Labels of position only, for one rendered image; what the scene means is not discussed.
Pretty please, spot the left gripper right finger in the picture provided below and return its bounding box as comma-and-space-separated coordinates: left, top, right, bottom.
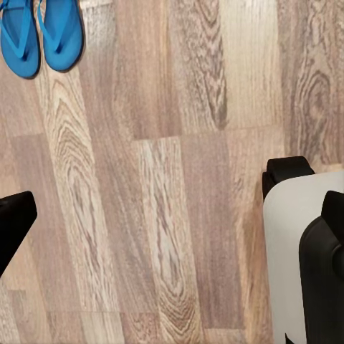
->
321, 190, 344, 248

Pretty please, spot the sandal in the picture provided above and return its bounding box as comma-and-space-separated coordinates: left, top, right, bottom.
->
37, 0, 83, 72
0, 0, 40, 78

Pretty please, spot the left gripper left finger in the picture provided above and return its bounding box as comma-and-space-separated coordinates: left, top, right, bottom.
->
0, 191, 37, 277

